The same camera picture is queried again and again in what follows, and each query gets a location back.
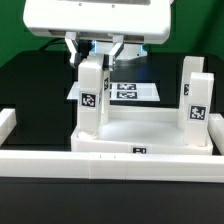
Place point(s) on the white fence block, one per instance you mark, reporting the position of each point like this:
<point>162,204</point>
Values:
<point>216,130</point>
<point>7,123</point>

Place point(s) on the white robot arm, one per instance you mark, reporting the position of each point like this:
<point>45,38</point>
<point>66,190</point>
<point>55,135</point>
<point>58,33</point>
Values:
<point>130,50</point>

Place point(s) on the white front fence bar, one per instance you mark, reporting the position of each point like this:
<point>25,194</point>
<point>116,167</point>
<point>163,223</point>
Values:
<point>118,166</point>

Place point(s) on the white right fence block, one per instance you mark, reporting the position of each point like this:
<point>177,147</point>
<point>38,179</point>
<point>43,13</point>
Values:
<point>216,130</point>

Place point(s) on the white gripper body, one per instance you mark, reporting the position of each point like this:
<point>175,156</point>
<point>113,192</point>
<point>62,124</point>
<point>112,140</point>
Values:
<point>138,21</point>

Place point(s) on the marker tag sheet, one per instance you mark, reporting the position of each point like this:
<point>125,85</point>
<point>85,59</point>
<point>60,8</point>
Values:
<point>134,92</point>

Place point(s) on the white left fence block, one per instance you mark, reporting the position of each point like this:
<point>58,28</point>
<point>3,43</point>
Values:
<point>7,123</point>

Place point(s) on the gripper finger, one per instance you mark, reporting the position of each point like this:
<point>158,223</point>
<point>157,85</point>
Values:
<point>118,46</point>
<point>72,42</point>

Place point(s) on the white desk top tray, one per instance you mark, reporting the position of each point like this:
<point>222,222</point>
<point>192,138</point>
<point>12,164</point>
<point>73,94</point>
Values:
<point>145,130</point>

